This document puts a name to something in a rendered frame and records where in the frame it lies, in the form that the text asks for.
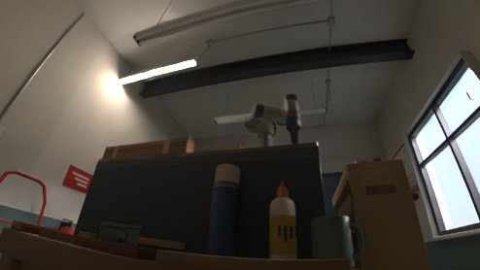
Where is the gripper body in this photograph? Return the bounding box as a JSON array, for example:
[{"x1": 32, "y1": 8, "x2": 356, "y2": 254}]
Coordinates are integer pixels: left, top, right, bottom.
[{"x1": 286, "y1": 120, "x2": 302, "y2": 146}]

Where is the black steel ceiling beam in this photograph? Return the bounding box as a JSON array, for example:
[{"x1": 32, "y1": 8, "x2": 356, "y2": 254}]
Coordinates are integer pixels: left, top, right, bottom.
[{"x1": 139, "y1": 38, "x2": 416, "y2": 99}]

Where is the white glue bottle orange cap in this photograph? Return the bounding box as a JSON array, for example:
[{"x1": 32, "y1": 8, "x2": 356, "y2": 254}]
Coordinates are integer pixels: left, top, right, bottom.
[{"x1": 268, "y1": 180, "x2": 298, "y2": 260}]

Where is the blue flask with cream cap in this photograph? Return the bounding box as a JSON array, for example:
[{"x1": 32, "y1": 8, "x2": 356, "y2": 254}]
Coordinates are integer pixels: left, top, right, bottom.
[{"x1": 205, "y1": 163, "x2": 242, "y2": 257}]

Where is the dark green mug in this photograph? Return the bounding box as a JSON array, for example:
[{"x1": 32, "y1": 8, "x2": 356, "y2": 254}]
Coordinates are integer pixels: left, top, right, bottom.
[{"x1": 310, "y1": 215, "x2": 366, "y2": 269}]

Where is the tan cardboard box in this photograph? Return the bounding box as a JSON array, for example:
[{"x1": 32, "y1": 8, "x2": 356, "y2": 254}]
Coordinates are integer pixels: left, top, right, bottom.
[{"x1": 331, "y1": 159, "x2": 431, "y2": 270}]

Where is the unlit ceiling tube light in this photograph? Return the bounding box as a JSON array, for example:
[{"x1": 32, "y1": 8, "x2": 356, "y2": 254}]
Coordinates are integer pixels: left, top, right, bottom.
[{"x1": 132, "y1": 0, "x2": 327, "y2": 48}]

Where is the dark grey machine cabinet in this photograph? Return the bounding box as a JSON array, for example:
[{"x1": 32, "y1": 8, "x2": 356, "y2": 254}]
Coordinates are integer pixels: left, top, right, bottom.
[{"x1": 74, "y1": 141, "x2": 326, "y2": 259}]

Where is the brown wooden crate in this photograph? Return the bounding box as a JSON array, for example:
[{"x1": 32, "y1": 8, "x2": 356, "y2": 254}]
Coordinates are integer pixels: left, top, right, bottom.
[{"x1": 102, "y1": 135, "x2": 196, "y2": 160}]

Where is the lit ceiling tube light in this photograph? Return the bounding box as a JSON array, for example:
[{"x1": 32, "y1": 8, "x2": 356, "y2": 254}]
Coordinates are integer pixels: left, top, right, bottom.
[{"x1": 118, "y1": 57, "x2": 199, "y2": 86}]

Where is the grey framed window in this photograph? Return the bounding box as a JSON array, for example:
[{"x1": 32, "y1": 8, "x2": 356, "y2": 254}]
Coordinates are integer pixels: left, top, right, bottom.
[{"x1": 406, "y1": 51, "x2": 480, "y2": 237}]

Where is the dark grey flat box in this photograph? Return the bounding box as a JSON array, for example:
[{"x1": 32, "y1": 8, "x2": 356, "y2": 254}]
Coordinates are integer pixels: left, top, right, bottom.
[{"x1": 95, "y1": 219, "x2": 144, "y2": 247}]

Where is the red wall sign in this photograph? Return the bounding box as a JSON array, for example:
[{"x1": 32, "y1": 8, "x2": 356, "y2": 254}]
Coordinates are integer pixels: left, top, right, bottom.
[{"x1": 61, "y1": 163, "x2": 94, "y2": 194}]

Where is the red tube frame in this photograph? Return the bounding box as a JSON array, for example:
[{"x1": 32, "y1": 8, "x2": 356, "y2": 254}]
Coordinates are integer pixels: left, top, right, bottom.
[{"x1": 0, "y1": 170, "x2": 48, "y2": 226}]

